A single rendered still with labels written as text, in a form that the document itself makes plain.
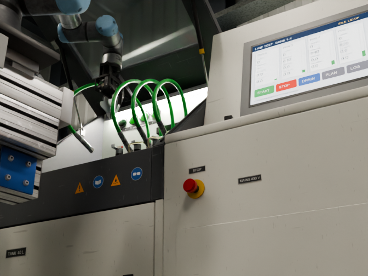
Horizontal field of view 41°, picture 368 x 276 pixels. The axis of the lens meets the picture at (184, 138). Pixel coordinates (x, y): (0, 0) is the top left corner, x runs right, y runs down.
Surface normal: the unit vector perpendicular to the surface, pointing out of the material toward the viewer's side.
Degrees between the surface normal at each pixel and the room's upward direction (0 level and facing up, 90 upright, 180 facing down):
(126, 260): 90
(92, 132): 90
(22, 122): 90
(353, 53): 76
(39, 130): 90
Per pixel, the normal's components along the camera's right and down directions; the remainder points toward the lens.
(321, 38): -0.47, -0.56
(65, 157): 0.87, -0.21
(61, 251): -0.49, -0.36
